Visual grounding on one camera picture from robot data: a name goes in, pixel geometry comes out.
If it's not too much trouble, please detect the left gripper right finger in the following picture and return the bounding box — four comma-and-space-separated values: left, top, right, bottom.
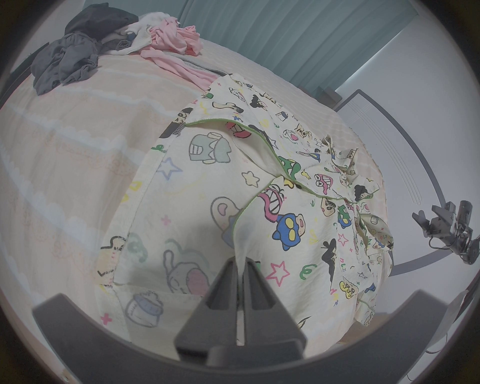
242, 260, 309, 358

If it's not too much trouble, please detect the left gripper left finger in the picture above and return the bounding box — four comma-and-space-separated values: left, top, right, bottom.
174, 259, 241, 367

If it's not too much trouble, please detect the white printed pyjama top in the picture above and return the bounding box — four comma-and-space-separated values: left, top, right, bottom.
95, 73, 396, 347

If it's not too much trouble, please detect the grey bedside table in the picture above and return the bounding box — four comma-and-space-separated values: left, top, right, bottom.
317, 85, 344, 110

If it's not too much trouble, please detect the blue-green curtain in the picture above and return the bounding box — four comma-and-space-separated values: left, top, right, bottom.
176, 0, 417, 99

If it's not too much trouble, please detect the bed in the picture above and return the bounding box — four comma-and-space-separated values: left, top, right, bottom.
0, 5, 452, 361

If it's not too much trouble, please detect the pink garment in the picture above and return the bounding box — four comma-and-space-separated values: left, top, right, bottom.
140, 19, 222, 91

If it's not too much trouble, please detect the dark grey garment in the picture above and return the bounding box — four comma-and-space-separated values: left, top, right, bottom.
31, 32, 104, 96

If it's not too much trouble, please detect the white garment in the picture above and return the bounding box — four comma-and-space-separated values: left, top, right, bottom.
101, 12, 177, 57

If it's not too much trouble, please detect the black garment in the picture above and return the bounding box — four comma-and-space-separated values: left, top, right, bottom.
65, 3, 139, 40

